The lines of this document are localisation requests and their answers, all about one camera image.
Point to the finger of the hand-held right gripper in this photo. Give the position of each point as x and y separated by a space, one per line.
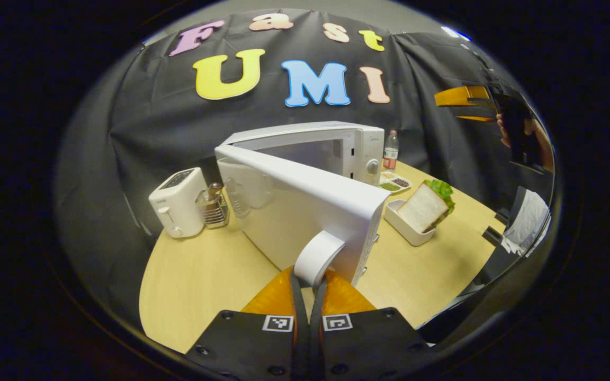
480 118
461 97

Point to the white rectangular tray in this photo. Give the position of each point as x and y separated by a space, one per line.
405 227

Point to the clear bottle with red label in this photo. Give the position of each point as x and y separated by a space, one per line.
391 151

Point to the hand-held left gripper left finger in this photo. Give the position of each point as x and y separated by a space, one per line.
262 344

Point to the white divided dish of beans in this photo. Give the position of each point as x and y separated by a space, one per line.
395 182

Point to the white microwave oven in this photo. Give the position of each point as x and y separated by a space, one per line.
310 201

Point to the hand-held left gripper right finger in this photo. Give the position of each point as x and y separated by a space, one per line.
363 344

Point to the sandwich with lettuce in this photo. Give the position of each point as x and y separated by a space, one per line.
421 209

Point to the black backdrop cloth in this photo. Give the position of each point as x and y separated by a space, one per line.
141 132

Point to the white toaster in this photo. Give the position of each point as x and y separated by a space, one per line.
178 203

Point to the person's white clothing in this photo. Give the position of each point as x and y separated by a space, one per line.
527 222

